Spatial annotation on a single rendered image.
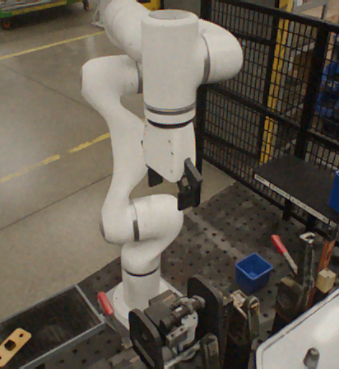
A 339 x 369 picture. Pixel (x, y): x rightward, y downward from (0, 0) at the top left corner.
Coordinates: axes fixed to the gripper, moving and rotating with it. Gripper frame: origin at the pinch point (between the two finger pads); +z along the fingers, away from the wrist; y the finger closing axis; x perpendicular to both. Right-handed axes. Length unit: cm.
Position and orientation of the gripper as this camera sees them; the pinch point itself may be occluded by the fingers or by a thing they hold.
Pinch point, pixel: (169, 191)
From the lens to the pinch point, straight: 80.3
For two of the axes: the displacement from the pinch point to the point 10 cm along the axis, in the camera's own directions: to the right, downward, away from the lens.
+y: 5.9, 4.7, -6.6
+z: 0.0, 8.1, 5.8
